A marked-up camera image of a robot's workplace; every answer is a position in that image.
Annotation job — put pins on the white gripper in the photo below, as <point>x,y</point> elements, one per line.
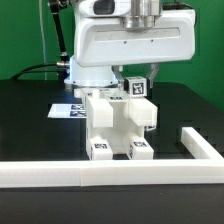
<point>124,32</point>

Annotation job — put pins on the white tagged nut cube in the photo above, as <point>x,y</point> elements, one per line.
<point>149,128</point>
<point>135,86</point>

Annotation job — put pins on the white chair seat part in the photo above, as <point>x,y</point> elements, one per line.
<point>116,133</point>

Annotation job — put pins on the white chair back part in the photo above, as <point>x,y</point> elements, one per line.
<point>140,110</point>

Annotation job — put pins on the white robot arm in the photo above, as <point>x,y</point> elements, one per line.
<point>104,76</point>

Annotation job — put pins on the white base tag sheet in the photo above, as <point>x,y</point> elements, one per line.
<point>67,111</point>

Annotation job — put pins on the white U-shaped obstacle fence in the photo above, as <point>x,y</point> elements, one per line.
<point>206,166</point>

